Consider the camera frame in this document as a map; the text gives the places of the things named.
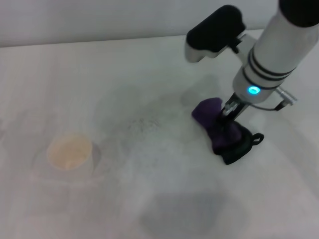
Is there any thin cable with silver connector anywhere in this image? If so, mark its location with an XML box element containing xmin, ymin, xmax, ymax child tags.
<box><xmin>249</xmin><ymin>87</ymin><xmax>299</xmax><ymax>112</ymax></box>

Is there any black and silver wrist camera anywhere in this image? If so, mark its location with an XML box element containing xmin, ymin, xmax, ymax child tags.
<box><xmin>184</xmin><ymin>4</ymin><xmax>257</xmax><ymax>63</ymax></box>

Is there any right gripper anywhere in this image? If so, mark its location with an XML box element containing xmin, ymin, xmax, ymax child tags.
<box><xmin>215</xmin><ymin>92</ymin><xmax>250</xmax><ymax>125</ymax></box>

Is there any white paper cup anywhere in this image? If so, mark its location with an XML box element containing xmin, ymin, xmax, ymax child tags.
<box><xmin>46</xmin><ymin>133</ymin><xmax>102</xmax><ymax>175</ymax></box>

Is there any purple rag with black trim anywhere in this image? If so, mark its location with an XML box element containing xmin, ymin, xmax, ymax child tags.
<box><xmin>191</xmin><ymin>97</ymin><xmax>265</xmax><ymax>166</ymax></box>

